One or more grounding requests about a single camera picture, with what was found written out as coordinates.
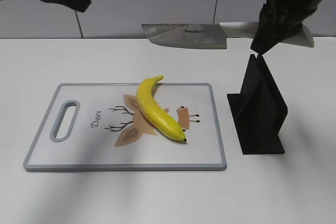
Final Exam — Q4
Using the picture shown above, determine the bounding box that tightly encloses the white grey-rimmed cutting board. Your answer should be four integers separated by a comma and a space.
23, 83, 227, 172

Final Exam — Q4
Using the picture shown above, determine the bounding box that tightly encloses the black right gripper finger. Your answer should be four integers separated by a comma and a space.
250, 0, 315, 52

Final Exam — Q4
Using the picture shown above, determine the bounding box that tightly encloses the yellow plastic banana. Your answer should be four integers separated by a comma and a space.
136, 75, 187, 143

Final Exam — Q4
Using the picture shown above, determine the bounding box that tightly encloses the black knife stand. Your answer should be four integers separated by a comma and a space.
227, 54, 288, 155

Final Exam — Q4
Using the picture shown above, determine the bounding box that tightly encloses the white-handled kitchen knife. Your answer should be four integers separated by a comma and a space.
141, 22, 315, 50

